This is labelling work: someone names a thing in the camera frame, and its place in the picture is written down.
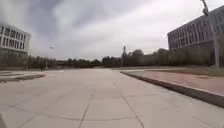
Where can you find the slim tower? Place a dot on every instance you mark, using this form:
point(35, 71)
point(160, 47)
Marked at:
point(124, 50)

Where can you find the row of trees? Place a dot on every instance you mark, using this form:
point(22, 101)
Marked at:
point(140, 59)

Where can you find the grey slab plaza paving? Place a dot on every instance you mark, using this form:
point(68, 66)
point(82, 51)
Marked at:
point(100, 100)

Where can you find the reddish raised paved bed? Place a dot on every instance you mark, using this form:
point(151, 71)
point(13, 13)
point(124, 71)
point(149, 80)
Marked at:
point(193, 81)

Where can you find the grass strip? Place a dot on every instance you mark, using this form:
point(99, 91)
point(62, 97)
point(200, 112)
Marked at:
point(200, 71)

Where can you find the grey multi-storey building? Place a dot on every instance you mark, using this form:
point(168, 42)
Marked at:
point(196, 33)

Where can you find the low kerbed planting bed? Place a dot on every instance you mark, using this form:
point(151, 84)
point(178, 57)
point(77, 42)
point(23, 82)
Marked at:
point(20, 77)

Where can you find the white multi-storey building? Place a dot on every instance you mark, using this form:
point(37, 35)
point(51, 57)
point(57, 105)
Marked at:
point(13, 38)

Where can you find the thin lamp post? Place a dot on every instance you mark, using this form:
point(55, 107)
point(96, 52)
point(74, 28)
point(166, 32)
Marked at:
point(46, 61)

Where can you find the tall lamp post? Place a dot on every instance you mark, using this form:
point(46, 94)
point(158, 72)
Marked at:
point(215, 40)

